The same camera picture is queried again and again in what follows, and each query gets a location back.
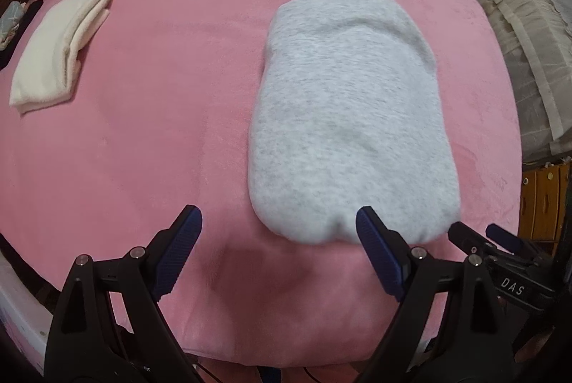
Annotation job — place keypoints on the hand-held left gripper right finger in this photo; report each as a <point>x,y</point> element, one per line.
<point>380,253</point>

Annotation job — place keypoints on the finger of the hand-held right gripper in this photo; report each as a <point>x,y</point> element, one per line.
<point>464,236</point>
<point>509,241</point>

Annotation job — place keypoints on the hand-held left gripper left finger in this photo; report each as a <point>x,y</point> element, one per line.
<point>176,253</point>

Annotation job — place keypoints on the light grey zip hoodie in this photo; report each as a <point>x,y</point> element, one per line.
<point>348,119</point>

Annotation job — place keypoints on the wooden drawer cabinet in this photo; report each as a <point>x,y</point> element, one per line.
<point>543,195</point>

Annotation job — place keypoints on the pink bed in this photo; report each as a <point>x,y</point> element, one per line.
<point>178,119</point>

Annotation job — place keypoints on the white printed box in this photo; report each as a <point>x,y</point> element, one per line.
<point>22,311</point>

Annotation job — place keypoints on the lace-covered furniture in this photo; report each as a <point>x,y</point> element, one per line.
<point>514,30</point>

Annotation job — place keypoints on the cream folded cloth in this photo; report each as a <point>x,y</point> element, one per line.
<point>53,52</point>

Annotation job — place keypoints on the black cloth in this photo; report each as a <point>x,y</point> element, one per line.
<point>31,10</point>

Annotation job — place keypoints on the grey patterned cloth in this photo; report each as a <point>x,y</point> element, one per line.
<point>11,19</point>

